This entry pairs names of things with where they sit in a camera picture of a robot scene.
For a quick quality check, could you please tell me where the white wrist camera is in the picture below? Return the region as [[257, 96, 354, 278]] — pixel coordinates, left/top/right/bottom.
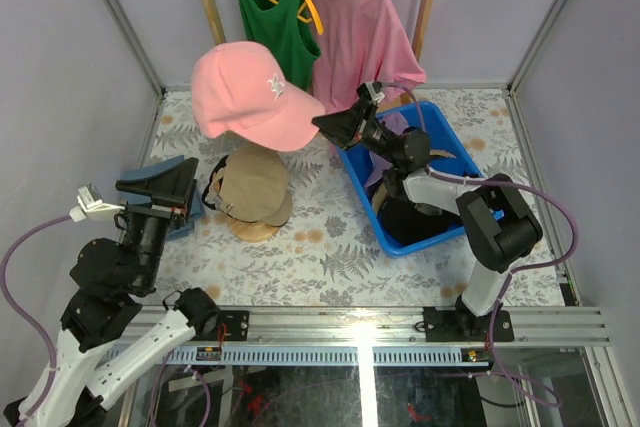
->
[[69, 183, 125, 223], [356, 81, 385, 104]]

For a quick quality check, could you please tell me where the pink t-shirt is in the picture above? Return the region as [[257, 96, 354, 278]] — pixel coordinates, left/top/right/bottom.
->
[[312, 0, 427, 113]]

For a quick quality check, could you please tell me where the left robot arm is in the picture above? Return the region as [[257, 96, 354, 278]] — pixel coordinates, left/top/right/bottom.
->
[[1, 158, 220, 426]]

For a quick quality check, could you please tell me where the wooden hat stand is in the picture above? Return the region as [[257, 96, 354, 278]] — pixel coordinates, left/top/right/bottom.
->
[[226, 217, 280, 243]]

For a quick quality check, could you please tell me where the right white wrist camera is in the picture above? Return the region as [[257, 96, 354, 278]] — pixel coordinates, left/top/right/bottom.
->
[[356, 81, 385, 104]]

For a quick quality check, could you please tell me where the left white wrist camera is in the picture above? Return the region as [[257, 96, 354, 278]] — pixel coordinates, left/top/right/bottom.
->
[[69, 183, 125, 223]]

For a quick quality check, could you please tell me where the beige corduroy cap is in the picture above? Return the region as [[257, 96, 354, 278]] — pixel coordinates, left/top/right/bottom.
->
[[201, 143, 293, 227]]

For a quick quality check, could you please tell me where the aluminium mounting rail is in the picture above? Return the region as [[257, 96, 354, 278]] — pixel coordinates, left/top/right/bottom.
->
[[114, 304, 614, 366]]

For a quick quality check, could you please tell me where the purple cap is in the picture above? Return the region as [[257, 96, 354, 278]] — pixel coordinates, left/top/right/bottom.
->
[[364, 112, 409, 189]]

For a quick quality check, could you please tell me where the pink cap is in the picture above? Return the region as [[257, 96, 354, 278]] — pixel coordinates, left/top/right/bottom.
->
[[191, 41, 325, 152]]

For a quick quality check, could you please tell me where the green tank top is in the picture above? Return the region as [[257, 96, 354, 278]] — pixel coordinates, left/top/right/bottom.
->
[[237, 0, 321, 91]]

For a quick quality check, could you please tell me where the folded blue cloth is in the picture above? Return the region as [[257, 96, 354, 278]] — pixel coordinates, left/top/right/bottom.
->
[[120, 155, 205, 241]]

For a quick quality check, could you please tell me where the blue plastic bin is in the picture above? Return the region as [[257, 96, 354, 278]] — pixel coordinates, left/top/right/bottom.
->
[[338, 101, 481, 258]]

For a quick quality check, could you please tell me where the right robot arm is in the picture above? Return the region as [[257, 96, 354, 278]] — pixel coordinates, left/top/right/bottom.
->
[[313, 98, 543, 342]]

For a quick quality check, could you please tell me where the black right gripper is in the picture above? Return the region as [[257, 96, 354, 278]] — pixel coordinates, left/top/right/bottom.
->
[[311, 99, 401, 169]]

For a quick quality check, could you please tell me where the black MLB cap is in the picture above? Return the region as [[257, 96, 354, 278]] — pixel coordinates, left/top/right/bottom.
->
[[207, 155, 228, 208]]

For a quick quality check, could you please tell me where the black sport cap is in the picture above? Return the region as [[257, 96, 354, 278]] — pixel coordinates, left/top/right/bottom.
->
[[378, 198, 462, 246]]

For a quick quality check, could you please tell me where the beige sport cap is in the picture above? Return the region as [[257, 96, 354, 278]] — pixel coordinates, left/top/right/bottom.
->
[[430, 149, 456, 159]]

